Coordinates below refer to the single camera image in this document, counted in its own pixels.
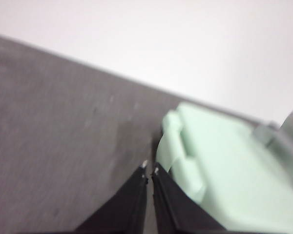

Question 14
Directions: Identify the green breakfast machine base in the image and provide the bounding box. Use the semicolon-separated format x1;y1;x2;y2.
156;136;173;174

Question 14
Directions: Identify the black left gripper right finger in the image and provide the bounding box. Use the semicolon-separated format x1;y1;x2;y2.
151;161;227;234

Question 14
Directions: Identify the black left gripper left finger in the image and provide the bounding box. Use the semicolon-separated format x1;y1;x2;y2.
75;160;149;234

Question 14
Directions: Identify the chrome curved handle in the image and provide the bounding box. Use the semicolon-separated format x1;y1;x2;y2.
252;108;293;190

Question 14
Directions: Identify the green griddle lid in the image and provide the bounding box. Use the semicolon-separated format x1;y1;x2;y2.
158;101;293;234

